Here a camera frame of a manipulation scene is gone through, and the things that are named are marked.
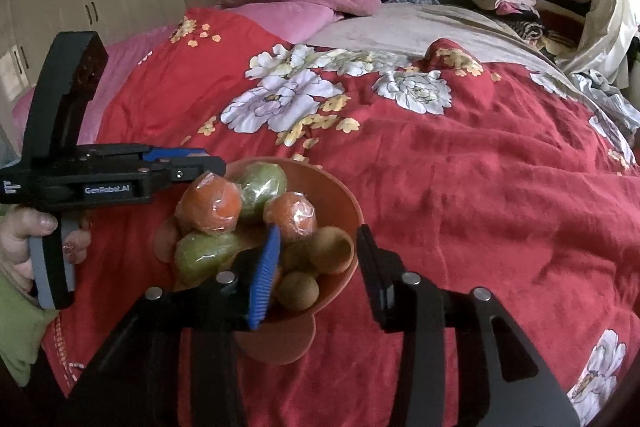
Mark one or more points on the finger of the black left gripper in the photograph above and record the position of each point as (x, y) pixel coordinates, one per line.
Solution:
(168, 171)

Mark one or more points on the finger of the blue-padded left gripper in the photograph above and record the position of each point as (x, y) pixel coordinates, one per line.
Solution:
(173, 154)

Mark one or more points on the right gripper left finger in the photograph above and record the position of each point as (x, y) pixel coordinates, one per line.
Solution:
(265, 273)

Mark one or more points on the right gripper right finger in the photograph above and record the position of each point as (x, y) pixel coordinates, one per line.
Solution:
(381, 271)

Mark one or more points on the brown kiwi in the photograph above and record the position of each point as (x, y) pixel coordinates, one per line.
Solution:
(298, 291)
(294, 257)
(330, 250)

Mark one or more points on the orange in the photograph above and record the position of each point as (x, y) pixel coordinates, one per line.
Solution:
(211, 204)
(292, 214)

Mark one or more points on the pink plastic bowl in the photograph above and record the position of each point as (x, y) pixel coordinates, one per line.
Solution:
(313, 269)

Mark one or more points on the green fruit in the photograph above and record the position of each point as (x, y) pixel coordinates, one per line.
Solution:
(261, 186)
(199, 256)

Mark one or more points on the green sleeve forearm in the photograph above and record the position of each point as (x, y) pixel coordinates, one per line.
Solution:
(23, 325)

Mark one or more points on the person's left hand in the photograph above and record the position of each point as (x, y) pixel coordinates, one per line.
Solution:
(18, 225)

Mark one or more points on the red floral quilt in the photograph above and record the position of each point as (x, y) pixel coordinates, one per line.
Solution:
(477, 174)

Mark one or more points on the pink blanket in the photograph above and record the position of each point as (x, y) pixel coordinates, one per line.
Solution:
(160, 86)

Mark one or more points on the beige bed sheet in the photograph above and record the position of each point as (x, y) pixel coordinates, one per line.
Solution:
(411, 29)

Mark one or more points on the pile of folded clothes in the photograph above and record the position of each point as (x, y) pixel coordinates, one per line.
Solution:
(553, 27)

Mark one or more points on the cream curtain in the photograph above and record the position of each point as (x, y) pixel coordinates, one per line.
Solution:
(610, 26)

